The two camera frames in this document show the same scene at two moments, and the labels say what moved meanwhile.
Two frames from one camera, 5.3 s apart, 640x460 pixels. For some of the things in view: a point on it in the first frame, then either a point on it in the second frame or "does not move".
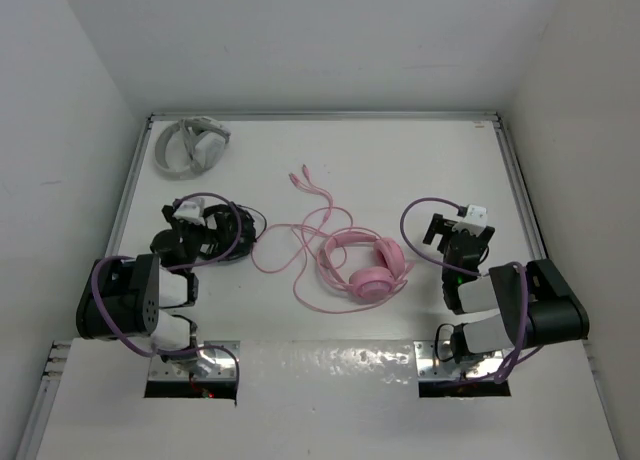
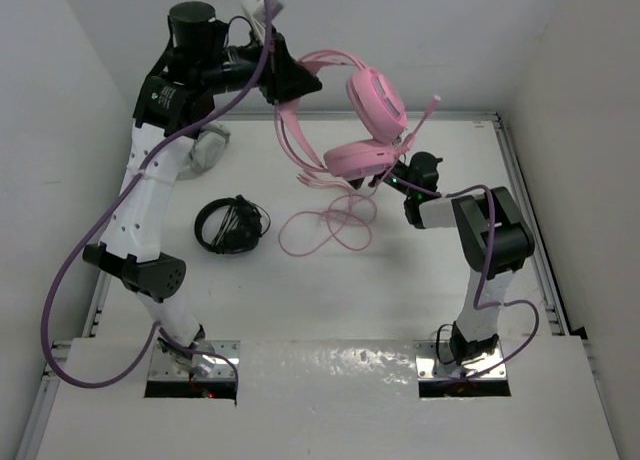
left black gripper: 176,221 → 284,79
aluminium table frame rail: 493,117 does not move
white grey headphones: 191,146 does not move
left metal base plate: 225,364 does not move
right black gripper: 444,227 → 357,183
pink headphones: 371,283 → 353,125
